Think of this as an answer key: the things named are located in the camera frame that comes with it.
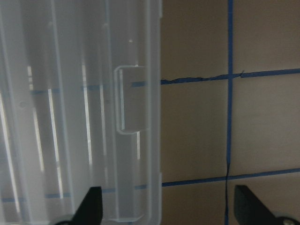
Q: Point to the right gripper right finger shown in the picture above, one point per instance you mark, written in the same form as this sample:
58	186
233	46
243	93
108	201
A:
249	210

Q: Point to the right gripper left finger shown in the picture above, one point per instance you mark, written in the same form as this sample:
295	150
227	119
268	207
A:
90	211

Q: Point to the clear plastic box lid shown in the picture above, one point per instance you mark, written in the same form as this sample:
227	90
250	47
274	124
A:
80	108

